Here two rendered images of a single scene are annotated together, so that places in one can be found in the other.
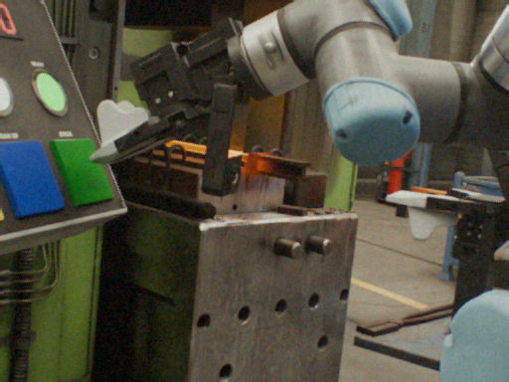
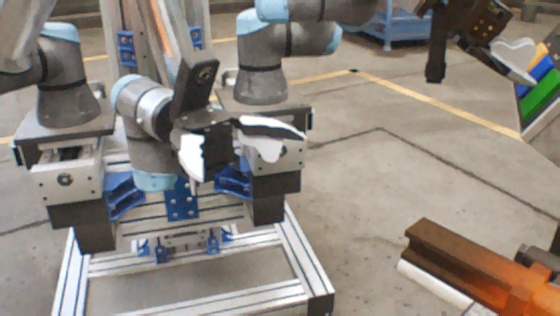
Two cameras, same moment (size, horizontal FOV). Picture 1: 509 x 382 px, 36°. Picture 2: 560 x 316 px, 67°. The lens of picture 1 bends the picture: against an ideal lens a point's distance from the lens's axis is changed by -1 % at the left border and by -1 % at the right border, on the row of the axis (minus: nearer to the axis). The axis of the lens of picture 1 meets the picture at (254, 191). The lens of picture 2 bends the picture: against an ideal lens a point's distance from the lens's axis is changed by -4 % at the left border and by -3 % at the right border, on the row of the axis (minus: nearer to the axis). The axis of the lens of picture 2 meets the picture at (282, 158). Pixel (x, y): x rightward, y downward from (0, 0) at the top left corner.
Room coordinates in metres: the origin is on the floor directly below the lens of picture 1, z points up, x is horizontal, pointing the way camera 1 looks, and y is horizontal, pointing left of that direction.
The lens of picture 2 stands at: (1.51, -0.16, 1.23)
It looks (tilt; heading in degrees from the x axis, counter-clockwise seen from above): 28 degrees down; 185
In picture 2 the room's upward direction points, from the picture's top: straight up
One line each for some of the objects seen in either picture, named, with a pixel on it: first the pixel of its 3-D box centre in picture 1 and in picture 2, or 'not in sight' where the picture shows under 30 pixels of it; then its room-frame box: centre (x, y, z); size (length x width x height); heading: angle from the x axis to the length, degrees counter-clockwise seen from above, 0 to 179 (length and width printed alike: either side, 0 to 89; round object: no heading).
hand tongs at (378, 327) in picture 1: (445, 309); not in sight; (1.66, -0.44, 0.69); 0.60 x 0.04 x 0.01; 137
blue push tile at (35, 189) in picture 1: (25, 179); (536, 78); (0.76, 0.22, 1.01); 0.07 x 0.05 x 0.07; 162
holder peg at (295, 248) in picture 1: (288, 249); not in sight; (1.23, -0.06, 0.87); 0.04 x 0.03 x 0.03; 47
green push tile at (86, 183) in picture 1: (80, 172); (542, 96); (0.85, 0.19, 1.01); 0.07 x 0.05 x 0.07; 162
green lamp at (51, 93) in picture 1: (50, 93); not in sight; (0.87, 0.24, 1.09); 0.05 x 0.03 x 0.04; 137
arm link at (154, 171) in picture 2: not in sight; (159, 153); (0.85, -0.43, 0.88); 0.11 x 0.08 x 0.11; 154
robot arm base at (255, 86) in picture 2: not in sight; (260, 78); (0.37, -0.31, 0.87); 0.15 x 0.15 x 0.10
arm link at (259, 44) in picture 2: not in sight; (262, 34); (0.37, -0.30, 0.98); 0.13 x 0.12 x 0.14; 105
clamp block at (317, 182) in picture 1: (288, 185); not in sight; (1.43, -0.06, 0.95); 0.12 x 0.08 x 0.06; 47
